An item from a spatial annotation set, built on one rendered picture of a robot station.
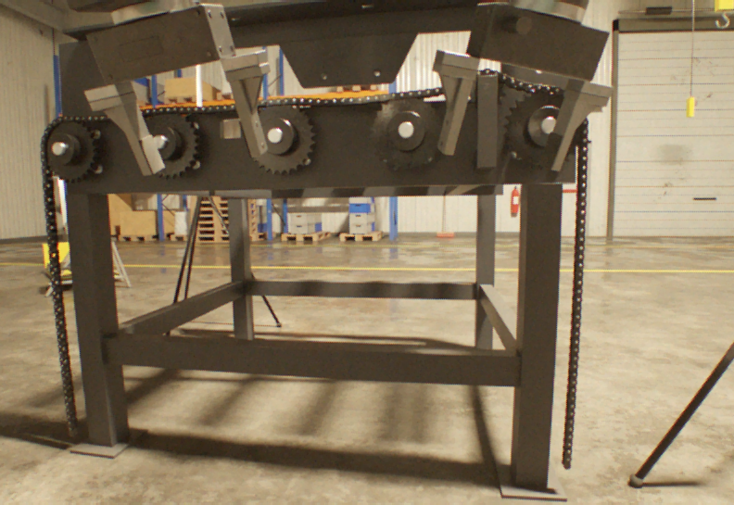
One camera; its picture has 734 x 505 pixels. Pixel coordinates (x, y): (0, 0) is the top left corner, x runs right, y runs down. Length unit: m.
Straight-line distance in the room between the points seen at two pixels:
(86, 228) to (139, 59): 0.89
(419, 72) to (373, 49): 9.43
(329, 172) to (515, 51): 0.64
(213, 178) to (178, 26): 0.70
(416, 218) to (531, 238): 9.07
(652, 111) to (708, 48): 1.78
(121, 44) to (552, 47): 0.43
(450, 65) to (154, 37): 0.29
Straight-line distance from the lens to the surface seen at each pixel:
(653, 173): 11.16
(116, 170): 1.30
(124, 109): 0.53
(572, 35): 0.49
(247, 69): 0.46
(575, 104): 0.53
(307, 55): 1.11
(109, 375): 1.42
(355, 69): 1.07
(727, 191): 11.97
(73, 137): 1.31
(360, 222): 8.69
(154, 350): 1.28
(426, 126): 0.95
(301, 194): 2.02
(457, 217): 10.05
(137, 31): 0.49
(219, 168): 1.12
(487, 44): 0.45
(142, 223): 10.88
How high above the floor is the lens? 0.69
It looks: 6 degrees down
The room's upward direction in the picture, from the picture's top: 1 degrees counter-clockwise
